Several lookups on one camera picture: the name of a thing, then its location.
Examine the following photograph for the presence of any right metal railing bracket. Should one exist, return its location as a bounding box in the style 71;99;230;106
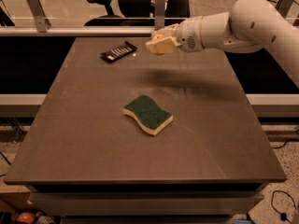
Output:
276;0;294;17

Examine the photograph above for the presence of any black rxbar chocolate wrapper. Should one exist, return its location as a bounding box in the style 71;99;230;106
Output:
100;41;137;63

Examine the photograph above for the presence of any orange ball under table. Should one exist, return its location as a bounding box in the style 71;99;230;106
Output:
17;212;36;224

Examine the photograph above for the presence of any green yellow sponge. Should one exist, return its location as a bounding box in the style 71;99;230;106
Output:
123;95;173;136

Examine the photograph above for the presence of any left metal railing bracket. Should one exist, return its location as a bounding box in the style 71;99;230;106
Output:
26;0;51;33

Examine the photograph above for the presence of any black office chair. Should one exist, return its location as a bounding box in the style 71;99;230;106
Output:
85;0;190;26

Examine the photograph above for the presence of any middle metal railing bracket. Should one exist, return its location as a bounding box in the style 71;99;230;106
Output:
154;0;165;31

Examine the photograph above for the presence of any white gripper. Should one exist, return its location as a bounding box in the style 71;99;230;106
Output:
146;16;204;55

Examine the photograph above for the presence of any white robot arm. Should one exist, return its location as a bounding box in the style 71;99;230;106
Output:
146;0;299;85

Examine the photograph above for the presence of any black cable on floor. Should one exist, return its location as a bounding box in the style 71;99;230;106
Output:
270;189;299;223

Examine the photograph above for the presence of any orange fruit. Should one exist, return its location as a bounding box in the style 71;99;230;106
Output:
153;34;162;40

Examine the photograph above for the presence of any metal railing bracket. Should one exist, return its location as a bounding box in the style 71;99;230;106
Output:
276;0;294;17
26;0;51;33
154;0;165;31

